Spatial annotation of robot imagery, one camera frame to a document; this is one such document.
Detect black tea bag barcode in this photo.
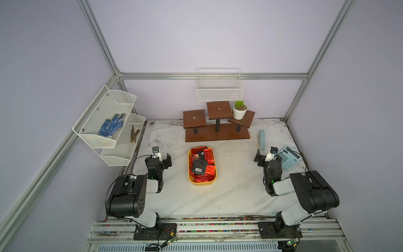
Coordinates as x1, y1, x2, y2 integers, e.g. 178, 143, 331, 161
192, 159, 208, 176

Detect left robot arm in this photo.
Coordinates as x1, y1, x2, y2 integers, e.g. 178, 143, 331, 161
105, 153, 172, 231

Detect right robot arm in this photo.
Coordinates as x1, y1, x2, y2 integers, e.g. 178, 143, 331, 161
254, 148, 340, 239

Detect yellow storage box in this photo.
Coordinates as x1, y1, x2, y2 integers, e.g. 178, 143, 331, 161
188, 146, 218, 185

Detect red foil tea bags pile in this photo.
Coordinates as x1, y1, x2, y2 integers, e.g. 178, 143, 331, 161
189, 146, 217, 183

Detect light blue calculator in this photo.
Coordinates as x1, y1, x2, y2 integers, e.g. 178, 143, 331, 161
277, 146, 303, 171

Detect light blue stapler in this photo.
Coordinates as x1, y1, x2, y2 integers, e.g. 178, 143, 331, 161
258, 130, 266, 151

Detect brown twigs in shelf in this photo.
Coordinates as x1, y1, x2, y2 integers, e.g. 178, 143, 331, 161
130, 125, 141, 143

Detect white mesh two-tier shelf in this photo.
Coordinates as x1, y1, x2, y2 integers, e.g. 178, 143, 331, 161
72, 86, 146, 167

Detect brown wooden tiered stand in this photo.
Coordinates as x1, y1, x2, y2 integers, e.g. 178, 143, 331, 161
183, 101, 255, 142

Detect white potted green plant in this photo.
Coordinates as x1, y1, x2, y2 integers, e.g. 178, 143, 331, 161
233, 100, 248, 120

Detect blue work glove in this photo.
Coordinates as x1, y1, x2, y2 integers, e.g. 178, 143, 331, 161
99, 113, 126, 137

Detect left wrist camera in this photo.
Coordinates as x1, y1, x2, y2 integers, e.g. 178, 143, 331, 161
152, 147, 163, 162

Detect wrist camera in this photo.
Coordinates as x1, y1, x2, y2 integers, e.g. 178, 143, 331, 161
152, 147, 163, 162
265, 147, 278, 162

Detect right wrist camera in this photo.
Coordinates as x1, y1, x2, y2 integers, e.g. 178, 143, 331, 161
265, 147, 278, 162

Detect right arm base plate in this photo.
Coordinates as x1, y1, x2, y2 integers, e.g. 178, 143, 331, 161
258, 222, 302, 239

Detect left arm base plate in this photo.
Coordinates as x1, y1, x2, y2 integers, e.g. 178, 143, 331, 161
133, 223, 177, 241

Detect white wire wall basket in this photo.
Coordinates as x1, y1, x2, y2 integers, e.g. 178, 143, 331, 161
196, 68, 243, 102

